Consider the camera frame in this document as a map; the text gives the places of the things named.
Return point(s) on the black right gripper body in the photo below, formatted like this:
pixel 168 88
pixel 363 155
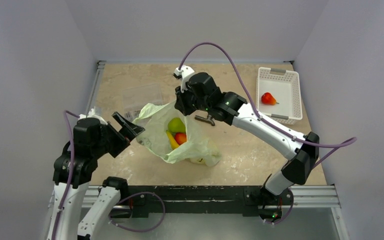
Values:
pixel 182 105

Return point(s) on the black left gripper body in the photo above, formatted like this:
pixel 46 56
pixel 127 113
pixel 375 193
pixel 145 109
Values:
pixel 111 140

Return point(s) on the green plastic bag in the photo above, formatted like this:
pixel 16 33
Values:
pixel 199 148

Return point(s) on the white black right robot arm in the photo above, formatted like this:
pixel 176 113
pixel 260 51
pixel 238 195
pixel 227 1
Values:
pixel 296 147

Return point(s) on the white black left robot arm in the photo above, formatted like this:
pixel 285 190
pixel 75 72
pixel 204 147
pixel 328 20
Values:
pixel 91 138

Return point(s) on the green fake apple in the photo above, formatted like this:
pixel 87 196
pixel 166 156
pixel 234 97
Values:
pixel 176 125

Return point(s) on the yellow fake banana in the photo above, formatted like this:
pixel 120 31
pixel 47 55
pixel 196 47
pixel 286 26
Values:
pixel 173 143

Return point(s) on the red fake fruit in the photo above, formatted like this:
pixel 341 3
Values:
pixel 180 138

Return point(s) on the red fake pear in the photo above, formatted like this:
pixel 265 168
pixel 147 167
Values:
pixel 268 99

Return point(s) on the grey metal faucet tap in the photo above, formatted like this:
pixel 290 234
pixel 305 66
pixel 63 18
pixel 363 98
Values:
pixel 208 119

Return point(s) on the clear plastic screw box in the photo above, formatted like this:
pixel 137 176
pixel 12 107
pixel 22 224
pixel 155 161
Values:
pixel 134 99

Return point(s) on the white plastic basket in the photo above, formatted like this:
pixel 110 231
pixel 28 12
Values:
pixel 284 85

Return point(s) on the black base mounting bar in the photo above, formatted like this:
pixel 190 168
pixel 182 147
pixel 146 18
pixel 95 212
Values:
pixel 248 201

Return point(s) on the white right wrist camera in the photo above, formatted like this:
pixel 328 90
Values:
pixel 183 73

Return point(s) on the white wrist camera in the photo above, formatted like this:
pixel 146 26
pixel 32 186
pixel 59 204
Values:
pixel 183 73
pixel 94 112

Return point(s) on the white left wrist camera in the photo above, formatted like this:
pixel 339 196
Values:
pixel 94 112

